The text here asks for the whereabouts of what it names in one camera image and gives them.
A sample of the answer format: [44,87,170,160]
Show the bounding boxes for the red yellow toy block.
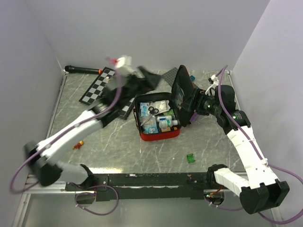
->
[72,140,84,149]

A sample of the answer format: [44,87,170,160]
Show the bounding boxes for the brown medicine bottle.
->
[160,127,178,133]

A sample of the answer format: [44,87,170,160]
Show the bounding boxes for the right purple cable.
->
[205,65,303,225]

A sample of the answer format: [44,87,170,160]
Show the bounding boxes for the white medicine bottle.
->
[159,120,178,128]

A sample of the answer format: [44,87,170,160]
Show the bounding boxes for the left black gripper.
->
[117,65,162,110]

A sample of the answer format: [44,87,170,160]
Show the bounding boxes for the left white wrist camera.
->
[111,55,133,72]

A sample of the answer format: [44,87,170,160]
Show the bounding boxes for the small green box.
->
[163,109,174,116]

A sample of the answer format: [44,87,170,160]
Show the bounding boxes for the blue cotton swab bag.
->
[140,103,159,134]

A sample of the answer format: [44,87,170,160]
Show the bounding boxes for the purple tube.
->
[189,112,198,124]

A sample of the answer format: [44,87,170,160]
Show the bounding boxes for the black microphone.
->
[64,65,102,74]

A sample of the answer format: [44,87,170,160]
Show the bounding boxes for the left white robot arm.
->
[24,66,161,190]

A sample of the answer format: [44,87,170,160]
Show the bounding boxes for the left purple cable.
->
[9,56,124,216]

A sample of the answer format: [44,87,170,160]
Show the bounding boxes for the purple cable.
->
[9,56,124,216]
[205,65,303,225]

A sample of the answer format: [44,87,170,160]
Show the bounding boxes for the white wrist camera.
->
[111,55,133,72]
[205,75,219,95]

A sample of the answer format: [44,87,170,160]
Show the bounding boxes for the white blue mask packet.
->
[151,100,170,114]

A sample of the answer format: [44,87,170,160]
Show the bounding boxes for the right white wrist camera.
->
[205,75,219,95]

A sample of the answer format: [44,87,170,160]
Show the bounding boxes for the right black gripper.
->
[180,87,222,117]

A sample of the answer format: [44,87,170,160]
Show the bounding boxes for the green plastic clip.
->
[187,153,196,164]

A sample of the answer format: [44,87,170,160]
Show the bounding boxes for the red black medicine bag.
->
[134,65,197,141]

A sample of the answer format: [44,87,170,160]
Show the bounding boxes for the black white chessboard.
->
[79,67,134,120]

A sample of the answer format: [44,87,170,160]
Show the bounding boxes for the black mounting rail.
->
[65,172,220,201]

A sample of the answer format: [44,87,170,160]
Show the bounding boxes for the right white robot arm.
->
[175,85,290,214]

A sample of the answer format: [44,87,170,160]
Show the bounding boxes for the black handled scissors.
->
[141,106,159,125]

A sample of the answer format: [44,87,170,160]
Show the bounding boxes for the grey lego baseplate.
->
[161,67,178,87]

